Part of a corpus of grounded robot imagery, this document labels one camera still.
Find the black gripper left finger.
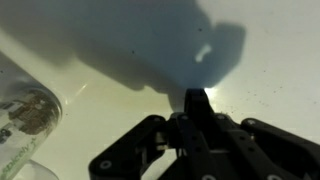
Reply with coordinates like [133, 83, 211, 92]
[88, 115, 174, 180]

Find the small clear container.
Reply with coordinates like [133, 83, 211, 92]
[0, 53, 62, 180]

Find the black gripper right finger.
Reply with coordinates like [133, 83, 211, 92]
[240, 118, 320, 180]

